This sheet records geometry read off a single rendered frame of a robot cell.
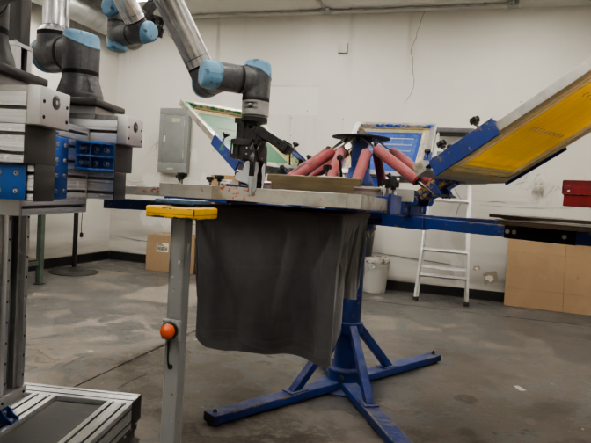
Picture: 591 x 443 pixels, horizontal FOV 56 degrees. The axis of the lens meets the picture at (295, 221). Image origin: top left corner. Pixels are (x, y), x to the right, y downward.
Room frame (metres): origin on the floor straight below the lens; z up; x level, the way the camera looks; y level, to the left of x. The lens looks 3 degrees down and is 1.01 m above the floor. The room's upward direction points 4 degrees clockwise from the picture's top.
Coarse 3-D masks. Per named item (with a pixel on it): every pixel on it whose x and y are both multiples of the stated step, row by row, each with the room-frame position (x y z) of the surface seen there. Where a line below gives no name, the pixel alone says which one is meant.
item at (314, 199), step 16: (160, 192) 1.60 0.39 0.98; (176, 192) 1.58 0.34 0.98; (192, 192) 1.57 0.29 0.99; (208, 192) 1.55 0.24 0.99; (224, 192) 1.54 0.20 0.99; (240, 192) 1.53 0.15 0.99; (256, 192) 1.51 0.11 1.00; (272, 192) 1.50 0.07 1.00; (288, 192) 1.49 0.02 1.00; (304, 192) 1.47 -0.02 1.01; (320, 192) 1.46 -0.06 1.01; (352, 208) 1.44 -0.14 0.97; (368, 208) 1.54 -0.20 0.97; (384, 208) 1.84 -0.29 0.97
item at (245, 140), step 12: (240, 120) 1.54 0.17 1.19; (252, 120) 1.51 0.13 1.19; (264, 120) 1.52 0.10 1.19; (240, 132) 1.53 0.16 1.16; (252, 132) 1.53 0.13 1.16; (240, 144) 1.51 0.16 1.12; (252, 144) 1.51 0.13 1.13; (264, 144) 1.54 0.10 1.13; (240, 156) 1.52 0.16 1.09; (264, 156) 1.55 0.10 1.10
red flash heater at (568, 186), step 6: (564, 180) 1.92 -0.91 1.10; (570, 180) 1.91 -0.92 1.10; (576, 180) 1.89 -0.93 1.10; (582, 180) 1.88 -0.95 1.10; (588, 180) 1.87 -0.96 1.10; (564, 186) 1.92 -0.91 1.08; (570, 186) 1.91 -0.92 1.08; (576, 186) 1.89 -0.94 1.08; (582, 186) 1.88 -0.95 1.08; (588, 186) 1.86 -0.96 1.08; (564, 192) 1.92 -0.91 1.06; (570, 192) 1.91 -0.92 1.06; (576, 192) 1.89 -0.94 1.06; (582, 192) 1.88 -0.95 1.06; (588, 192) 1.86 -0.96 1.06; (564, 198) 1.92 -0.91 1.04; (570, 198) 1.91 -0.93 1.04; (576, 198) 1.89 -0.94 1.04; (582, 198) 1.88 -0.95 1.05; (588, 198) 1.87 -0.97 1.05; (564, 204) 1.92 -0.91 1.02; (570, 204) 1.91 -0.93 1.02; (576, 204) 1.89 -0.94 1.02; (582, 204) 1.88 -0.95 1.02; (588, 204) 1.87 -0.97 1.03
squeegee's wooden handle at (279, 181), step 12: (276, 180) 2.11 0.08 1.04; (288, 180) 2.10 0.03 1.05; (300, 180) 2.08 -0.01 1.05; (312, 180) 2.07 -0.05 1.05; (324, 180) 2.06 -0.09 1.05; (336, 180) 2.04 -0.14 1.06; (348, 180) 2.03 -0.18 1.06; (360, 180) 2.02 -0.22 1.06; (336, 192) 2.04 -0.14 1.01; (348, 192) 2.03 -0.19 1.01
